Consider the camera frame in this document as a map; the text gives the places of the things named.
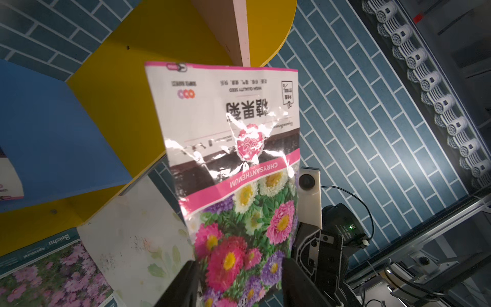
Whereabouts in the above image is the red zinnia seed packet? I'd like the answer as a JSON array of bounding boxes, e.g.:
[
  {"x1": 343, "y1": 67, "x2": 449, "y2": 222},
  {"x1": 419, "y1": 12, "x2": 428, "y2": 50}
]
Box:
[{"x1": 144, "y1": 61, "x2": 300, "y2": 306}]

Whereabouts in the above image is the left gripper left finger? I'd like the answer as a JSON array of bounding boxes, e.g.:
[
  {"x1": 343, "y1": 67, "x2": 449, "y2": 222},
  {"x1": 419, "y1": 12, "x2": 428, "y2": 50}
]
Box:
[{"x1": 154, "y1": 260, "x2": 199, "y2": 307}]

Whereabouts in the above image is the purple flower seed packet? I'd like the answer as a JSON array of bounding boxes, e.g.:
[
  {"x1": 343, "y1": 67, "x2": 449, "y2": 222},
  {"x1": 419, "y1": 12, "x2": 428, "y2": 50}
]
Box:
[{"x1": 1, "y1": 228, "x2": 124, "y2": 306}]

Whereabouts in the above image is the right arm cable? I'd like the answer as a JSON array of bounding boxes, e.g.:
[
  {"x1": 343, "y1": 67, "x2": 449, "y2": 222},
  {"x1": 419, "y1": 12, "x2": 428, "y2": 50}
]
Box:
[{"x1": 320, "y1": 185, "x2": 375, "y2": 240}]

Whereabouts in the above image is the yellow shelf with pink board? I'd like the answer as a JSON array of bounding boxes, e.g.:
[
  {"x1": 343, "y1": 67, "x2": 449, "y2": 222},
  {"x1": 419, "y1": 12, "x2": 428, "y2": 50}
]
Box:
[{"x1": 1, "y1": 1, "x2": 297, "y2": 255}]

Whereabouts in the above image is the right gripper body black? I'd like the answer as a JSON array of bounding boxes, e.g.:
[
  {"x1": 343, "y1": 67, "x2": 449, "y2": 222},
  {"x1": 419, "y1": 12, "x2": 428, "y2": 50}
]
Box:
[{"x1": 292, "y1": 223, "x2": 347, "y2": 303}]

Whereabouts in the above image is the mixed flower seed packet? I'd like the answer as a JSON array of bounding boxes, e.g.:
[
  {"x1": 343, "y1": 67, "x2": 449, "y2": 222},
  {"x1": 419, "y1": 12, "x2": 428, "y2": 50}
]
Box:
[{"x1": 0, "y1": 150, "x2": 24, "y2": 202}]

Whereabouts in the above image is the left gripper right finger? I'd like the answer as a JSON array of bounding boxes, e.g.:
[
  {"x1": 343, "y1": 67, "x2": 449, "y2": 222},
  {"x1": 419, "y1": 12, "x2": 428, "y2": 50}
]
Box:
[{"x1": 281, "y1": 258, "x2": 332, "y2": 307}]

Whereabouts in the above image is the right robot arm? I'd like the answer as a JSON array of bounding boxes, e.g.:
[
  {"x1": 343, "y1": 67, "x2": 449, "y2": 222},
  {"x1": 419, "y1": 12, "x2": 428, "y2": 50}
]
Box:
[{"x1": 282, "y1": 203, "x2": 368, "y2": 306}]

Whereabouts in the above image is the floral table mat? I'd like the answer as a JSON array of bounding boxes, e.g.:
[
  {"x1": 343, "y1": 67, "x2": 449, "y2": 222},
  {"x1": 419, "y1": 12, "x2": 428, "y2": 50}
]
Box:
[{"x1": 77, "y1": 177, "x2": 194, "y2": 306}]

